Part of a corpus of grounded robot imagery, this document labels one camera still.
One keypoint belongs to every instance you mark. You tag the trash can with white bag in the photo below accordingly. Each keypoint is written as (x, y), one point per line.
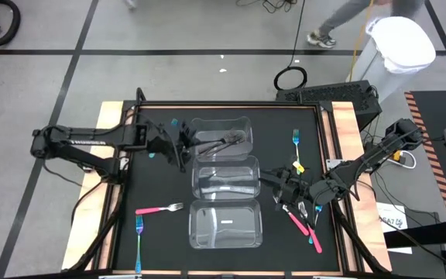
(401, 42)

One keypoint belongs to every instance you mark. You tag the black curved bracket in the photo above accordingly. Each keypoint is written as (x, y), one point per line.
(140, 95)

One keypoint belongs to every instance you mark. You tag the yellow plug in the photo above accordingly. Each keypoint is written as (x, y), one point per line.
(397, 156)

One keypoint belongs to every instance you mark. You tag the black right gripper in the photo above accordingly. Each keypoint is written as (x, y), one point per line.
(294, 188)

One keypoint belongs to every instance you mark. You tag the clear plastic bin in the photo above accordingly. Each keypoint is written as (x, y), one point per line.
(227, 170)
(225, 232)
(238, 124)

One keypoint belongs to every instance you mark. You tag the black table mat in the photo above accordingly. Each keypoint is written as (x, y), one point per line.
(161, 186)

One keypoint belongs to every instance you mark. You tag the yellow gripper tag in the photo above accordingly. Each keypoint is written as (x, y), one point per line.
(298, 167)

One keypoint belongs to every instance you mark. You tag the rainbow metal fork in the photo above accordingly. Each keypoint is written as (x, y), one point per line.
(174, 122)
(315, 224)
(296, 141)
(139, 244)

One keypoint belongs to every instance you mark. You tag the black perforated computer case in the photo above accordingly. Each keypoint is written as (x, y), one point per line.
(335, 95)

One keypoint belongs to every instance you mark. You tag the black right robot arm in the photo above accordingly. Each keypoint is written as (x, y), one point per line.
(362, 162)

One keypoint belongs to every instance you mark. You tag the white paper sign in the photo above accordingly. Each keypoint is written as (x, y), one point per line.
(389, 213)

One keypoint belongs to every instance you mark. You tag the black metal beam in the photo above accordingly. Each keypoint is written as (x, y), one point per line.
(432, 232)

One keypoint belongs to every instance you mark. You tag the black floor mat striped edge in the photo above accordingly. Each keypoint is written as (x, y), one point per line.
(440, 112)

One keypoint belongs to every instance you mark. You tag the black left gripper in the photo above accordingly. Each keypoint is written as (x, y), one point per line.
(174, 147)

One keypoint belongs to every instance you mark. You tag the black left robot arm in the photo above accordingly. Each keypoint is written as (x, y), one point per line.
(91, 141)

